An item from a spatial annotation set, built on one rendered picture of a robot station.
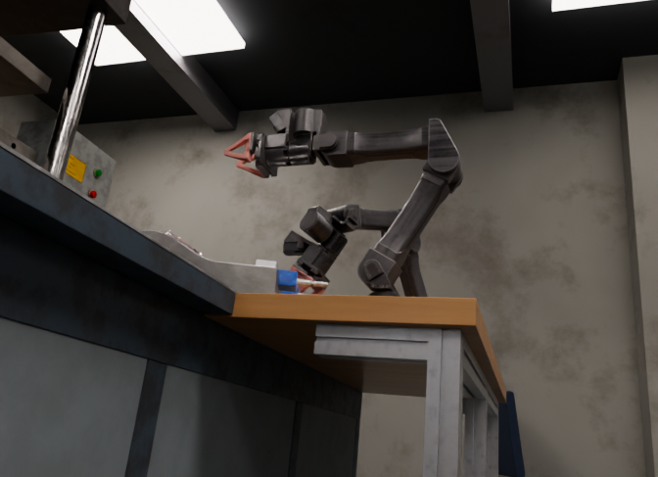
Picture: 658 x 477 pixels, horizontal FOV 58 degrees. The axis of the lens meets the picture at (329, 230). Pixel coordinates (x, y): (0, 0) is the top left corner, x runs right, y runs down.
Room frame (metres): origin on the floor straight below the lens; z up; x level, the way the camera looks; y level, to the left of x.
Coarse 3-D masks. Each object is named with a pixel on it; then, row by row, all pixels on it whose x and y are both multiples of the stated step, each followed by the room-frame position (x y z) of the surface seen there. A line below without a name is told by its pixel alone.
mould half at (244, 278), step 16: (160, 240) 0.96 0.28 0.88; (176, 240) 0.96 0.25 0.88; (192, 256) 0.96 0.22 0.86; (208, 272) 0.96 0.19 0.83; (224, 272) 0.96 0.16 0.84; (240, 272) 0.96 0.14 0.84; (256, 272) 0.96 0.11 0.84; (272, 272) 0.96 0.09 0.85; (240, 288) 0.96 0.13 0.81; (256, 288) 0.96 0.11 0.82; (272, 288) 0.96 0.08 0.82
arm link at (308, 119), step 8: (296, 112) 1.21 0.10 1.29; (304, 112) 1.19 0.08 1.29; (312, 112) 1.19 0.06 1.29; (320, 112) 1.19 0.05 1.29; (296, 120) 1.20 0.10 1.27; (304, 120) 1.19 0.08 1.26; (312, 120) 1.19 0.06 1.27; (320, 120) 1.19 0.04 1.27; (296, 128) 1.20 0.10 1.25; (304, 128) 1.19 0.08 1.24; (312, 128) 1.19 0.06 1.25; (320, 128) 1.18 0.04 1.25; (320, 136) 1.15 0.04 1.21; (328, 136) 1.15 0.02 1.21; (336, 136) 1.15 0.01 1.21; (320, 144) 1.15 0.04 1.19; (328, 144) 1.15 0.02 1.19; (336, 144) 1.15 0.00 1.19; (320, 152) 1.20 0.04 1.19; (320, 160) 1.21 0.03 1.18
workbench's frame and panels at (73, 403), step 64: (0, 192) 0.47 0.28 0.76; (64, 192) 0.53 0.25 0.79; (0, 256) 0.54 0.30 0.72; (64, 256) 0.62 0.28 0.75; (128, 256) 0.65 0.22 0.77; (0, 320) 0.57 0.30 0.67; (64, 320) 0.64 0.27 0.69; (128, 320) 0.75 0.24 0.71; (192, 320) 0.90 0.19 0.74; (0, 384) 0.59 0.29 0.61; (64, 384) 0.67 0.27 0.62; (128, 384) 0.78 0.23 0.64; (192, 384) 0.94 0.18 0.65; (256, 384) 1.18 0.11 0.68; (320, 384) 1.59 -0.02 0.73; (0, 448) 0.61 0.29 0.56; (64, 448) 0.69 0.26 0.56; (128, 448) 0.81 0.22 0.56; (192, 448) 0.97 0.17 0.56; (256, 448) 1.22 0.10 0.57; (320, 448) 1.65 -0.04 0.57
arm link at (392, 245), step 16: (432, 176) 1.09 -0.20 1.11; (448, 176) 1.08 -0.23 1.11; (416, 192) 1.11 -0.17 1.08; (432, 192) 1.10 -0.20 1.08; (448, 192) 1.13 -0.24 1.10; (416, 208) 1.11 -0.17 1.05; (432, 208) 1.11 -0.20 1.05; (400, 224) 1.12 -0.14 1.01; (416, 224) 1.11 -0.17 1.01; (384, 240) 1.12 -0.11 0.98; (400, 240) 1.12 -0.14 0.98; (368, 256) 1.13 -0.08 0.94; (384, 256) 1.12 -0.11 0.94; (400, 256) 1.12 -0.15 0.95; (400, 272) 1.17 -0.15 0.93
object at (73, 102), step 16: (96, 16) 1.57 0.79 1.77; (96, 32) 1.57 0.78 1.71; (80, 48) 1.56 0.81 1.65; (96, 48) 1.59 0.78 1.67; (80, 64) 1.56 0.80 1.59; (80, 80) 1.57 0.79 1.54; (64, 96) 1.57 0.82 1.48; (80, 96) 1.58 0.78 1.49; (64, 112) 1.56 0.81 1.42; (80, 112) 1.60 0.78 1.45; (64, 128) 1.57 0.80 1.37; (64, 144) 1.57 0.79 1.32; (48, 160) 1.56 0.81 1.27; (64, 160) 1.58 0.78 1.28
